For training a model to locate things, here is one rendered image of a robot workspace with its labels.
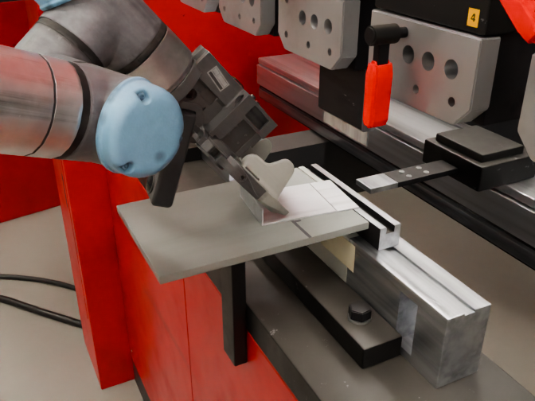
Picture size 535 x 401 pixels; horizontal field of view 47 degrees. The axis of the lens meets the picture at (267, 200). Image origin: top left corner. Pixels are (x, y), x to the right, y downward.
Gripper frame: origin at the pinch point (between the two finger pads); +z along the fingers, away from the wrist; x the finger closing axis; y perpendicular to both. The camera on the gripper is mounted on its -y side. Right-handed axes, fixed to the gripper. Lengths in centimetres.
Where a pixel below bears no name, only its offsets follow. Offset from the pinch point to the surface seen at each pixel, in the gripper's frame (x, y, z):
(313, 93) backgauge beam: 51, 20, 22
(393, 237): -9.5, 8.0, 10.3
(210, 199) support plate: 4.7, -5.3, -3.2
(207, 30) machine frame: 87, 14, 8
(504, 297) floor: 80, 30, 157
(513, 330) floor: 63, 22, 150
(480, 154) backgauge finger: -1.6, 24.9, 17.8
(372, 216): -5.3, 8.0, 9.2
